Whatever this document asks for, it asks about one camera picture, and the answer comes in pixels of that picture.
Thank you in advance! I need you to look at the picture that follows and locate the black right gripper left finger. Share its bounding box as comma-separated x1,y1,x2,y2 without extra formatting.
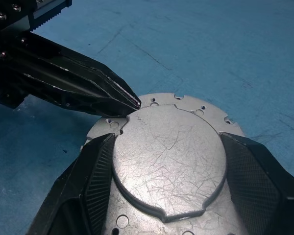
26,133,117,235

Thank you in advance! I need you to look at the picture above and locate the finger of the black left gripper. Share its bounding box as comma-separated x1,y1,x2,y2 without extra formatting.
21,31,141,110
0,46,138,118

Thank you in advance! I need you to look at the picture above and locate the silver finned motor lid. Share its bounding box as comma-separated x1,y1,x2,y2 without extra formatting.
80,92,247,235

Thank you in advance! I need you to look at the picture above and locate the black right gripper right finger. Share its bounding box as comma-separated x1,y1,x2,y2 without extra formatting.
220,131,294,235

